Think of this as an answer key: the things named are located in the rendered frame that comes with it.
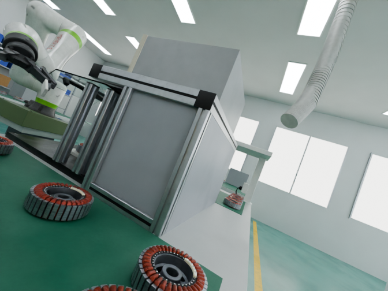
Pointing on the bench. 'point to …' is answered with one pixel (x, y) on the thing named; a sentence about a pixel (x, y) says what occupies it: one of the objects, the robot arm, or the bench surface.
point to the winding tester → (194, 70)
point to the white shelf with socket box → (264, 155)
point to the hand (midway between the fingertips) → (16, 79)
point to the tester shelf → (165, 93)
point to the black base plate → (46, 153)
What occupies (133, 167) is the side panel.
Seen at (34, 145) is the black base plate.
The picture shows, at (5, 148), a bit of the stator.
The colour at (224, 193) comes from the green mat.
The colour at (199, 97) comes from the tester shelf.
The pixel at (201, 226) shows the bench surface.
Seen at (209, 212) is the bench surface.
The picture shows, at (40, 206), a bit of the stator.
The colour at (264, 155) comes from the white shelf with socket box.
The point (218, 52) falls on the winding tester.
